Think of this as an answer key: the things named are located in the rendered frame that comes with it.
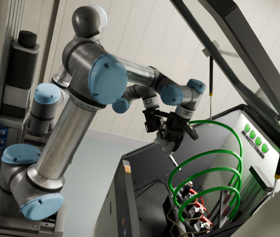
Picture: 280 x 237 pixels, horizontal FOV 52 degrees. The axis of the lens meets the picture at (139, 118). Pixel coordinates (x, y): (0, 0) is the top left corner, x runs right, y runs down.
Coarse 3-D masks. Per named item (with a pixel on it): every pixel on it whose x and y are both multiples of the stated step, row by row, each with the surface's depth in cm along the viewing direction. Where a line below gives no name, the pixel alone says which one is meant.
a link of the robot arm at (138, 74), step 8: (72, 40) 78; (80, 40) 77; (88, 40) 78; (64, 48) 78; (104, 48) 87; (64, 56) 77; (120, 56) 95; (64, 64) 78; (128, 64) 96; (136, 64) 100; (128, 72) 97; (136, 72) 100; (144, 72) 103; (152, 72) 107; (160, 72) 111; (128, 80) 101; (136, 80) 102; (144, 80) 104; (152, 80) 107; (152, 88) 111
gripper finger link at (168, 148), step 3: (168, 144) 122; (171, 144) 122; (174, 144) 121; (162, 147) 122; (165, 147) 122; (168, 147) 122; (171, 147) 122; (165, 150) 123; (168, 150) 123; (171, 150) 123; (168, 153) 125; (171, 153) 124
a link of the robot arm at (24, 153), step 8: (16, 144) 95; (24, 144) 96; (8, 152) 89; (16, 152) 91; (24, 152) 92; (32, 152) 93; (40, 152) 94; (8, 160) 88; (16, 160) 87; (24, 160) 88; (32, 160) 90; (0, 168) 92; (8, 168) 89; (16, 168) 88; (24, 168) 87; (0, 176) 93; (8, 176) 88; (0, 184) 93; (8, 184) 88
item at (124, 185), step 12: (120, 168) 160; (120, 180) 155; (132, 180) 149; (120, 192) 149; (132, 192) 141; (120, 204) 144; (132, 204) 134; (120, 216) 139; (132, 216) 127; (120, 228) 135; (132, 228) 121
